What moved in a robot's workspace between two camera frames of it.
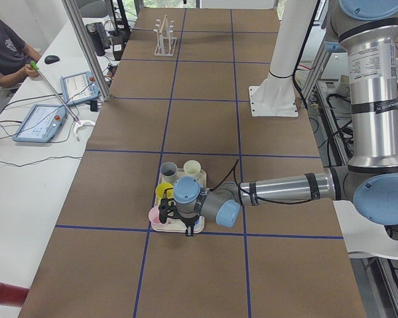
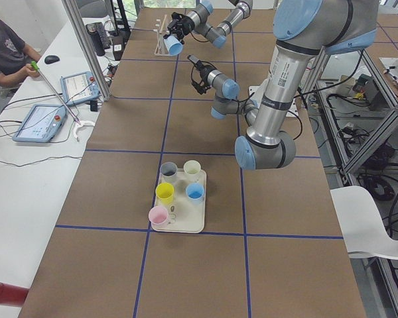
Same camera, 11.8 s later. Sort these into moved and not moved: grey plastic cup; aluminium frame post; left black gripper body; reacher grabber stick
Moved: left black gripper body
Not moved: grey plastic cup; reacher grabber stick; aluminium frame post
